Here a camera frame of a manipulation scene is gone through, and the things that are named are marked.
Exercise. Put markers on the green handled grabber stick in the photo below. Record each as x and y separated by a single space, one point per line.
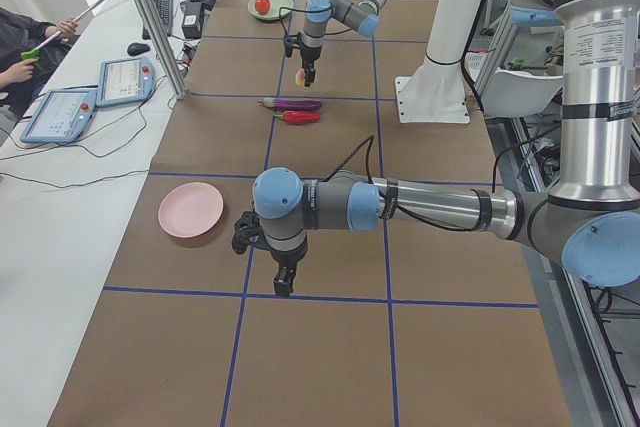
75 17

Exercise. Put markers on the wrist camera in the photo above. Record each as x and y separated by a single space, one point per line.
247 233
290 43

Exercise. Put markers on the person at the desk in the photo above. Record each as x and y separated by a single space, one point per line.
22 80

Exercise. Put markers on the yellow pink peach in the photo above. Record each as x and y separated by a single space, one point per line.
300 77

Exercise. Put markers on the black power adapter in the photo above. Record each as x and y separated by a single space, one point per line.
192 21

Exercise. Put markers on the white chair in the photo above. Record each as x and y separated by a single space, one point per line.
514 94

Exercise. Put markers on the red chili pepper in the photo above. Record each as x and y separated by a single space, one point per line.
298 117

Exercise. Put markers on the black computer mouse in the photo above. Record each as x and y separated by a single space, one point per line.
137 48

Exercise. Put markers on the pink plate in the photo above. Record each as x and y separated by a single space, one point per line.
190 210

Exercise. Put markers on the near teach pendant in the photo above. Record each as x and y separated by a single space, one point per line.
61 117

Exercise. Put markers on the black keyboard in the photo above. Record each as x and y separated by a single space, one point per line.
164 9

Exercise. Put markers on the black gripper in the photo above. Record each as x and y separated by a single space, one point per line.
288 258
310 56

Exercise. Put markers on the white camera stand base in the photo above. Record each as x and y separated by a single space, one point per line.
435 92

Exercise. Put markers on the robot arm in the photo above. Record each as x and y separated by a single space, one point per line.
588 222
361 17

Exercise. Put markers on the light green plate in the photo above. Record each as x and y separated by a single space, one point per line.
270 10

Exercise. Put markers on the aluminium frame post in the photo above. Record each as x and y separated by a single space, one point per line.
159 38

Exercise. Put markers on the purple eggplant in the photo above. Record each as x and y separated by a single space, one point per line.
283 104

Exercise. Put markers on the far teach pendant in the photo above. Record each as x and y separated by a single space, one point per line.
124 81

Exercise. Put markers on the teach pendant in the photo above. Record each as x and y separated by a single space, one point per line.
124 81
61 117

